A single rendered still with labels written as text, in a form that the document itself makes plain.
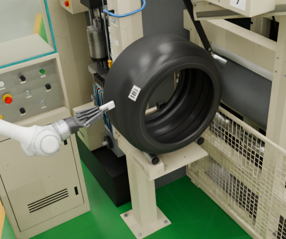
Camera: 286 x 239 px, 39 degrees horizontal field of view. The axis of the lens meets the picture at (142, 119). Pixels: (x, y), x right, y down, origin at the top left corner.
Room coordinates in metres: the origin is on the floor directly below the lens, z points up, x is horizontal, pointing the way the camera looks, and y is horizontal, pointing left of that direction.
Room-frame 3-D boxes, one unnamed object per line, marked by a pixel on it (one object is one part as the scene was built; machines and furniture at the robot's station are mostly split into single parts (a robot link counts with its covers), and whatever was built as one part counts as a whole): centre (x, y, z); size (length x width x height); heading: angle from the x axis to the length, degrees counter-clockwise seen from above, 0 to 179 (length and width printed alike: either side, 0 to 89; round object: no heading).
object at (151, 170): (1.74, 0.03, 0.83); 0.36 x 0.09 x 0.06; 27
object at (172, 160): (1.80, -0.09, 0.80); 0.37 x 0.36 x 0.02; 117
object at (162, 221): (2.02, 0.04, 0.01); 0.27 x 0.27 x 0.02; 27
